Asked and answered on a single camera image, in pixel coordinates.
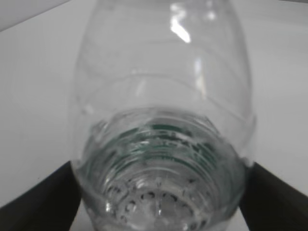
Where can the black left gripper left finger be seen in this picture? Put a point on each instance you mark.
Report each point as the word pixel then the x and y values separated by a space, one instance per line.
pixel 51 205

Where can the clear green-label water bottle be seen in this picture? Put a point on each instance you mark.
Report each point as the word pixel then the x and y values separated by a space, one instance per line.
pixel 162 120

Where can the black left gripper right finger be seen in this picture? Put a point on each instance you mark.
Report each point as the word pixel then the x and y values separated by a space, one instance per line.
pixel 270 204

